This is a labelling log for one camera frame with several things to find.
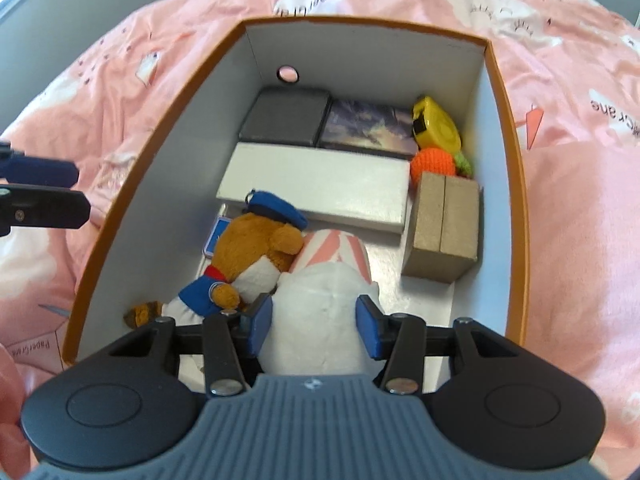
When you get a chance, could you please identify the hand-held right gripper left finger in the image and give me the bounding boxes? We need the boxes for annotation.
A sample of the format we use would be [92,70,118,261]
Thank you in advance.
[105,294,276,398]

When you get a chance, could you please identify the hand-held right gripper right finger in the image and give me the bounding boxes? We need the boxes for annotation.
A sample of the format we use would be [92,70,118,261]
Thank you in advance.
[354,294,521,396]

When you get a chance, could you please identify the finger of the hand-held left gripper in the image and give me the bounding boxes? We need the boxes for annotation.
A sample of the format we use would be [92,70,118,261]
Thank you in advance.
[0,183,93,239]
[0,142,80,186]

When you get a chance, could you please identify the pink striped white plush toy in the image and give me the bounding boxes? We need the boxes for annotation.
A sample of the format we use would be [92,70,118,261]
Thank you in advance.
[260,229,384,377]

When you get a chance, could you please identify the brown bear plush toy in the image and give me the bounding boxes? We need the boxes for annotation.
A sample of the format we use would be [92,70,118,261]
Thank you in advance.
[123,189,309,332]

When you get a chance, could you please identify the brown cardboard box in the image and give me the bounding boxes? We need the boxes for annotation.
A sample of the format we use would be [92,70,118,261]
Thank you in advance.
[401,171,484,285]

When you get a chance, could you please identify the orange storage box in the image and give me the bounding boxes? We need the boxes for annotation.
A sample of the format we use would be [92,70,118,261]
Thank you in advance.
[61,16,530,367]

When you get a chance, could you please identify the crochet orange fruit toy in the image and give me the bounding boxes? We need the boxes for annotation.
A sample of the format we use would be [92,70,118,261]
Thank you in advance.
[410,147,474,187]

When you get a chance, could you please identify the yellow tape measure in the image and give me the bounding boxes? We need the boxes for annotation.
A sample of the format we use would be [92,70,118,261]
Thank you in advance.
[411,94,462,157]

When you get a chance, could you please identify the blue card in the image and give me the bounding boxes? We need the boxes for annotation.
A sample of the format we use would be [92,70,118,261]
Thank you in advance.
[201,216,236,260]

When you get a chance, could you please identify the long white box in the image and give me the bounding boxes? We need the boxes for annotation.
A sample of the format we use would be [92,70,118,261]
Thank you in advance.
[216,142,412,235]

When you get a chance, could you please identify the dark picture printed box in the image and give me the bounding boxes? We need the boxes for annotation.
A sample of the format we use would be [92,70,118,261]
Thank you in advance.
[317,97,421,159]

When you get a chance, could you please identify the grey flat box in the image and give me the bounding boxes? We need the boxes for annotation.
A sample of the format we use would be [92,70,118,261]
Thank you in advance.
[238,86,332,149]

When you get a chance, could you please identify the pink printed blanket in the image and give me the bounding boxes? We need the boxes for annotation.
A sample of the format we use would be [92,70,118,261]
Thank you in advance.
[0,0,640,480]

